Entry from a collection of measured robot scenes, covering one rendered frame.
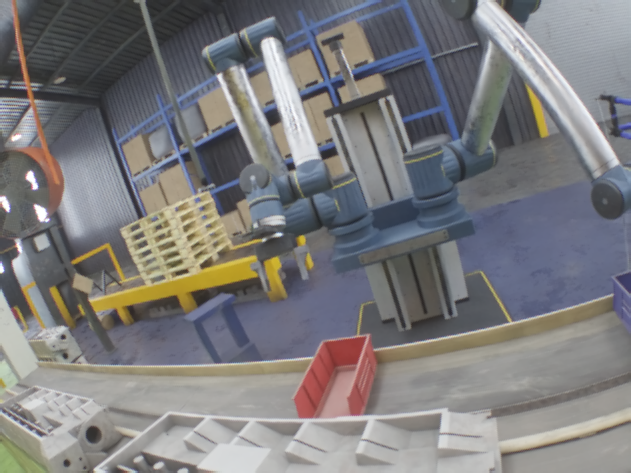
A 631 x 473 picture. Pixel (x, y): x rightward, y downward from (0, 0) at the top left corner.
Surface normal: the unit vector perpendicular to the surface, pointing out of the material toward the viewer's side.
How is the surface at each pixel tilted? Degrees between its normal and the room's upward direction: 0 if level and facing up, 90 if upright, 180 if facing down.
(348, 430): 80
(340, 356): 88
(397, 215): 90
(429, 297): 90
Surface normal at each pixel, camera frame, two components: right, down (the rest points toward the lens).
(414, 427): -0.36, 0.18
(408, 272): -0.18, 0.29
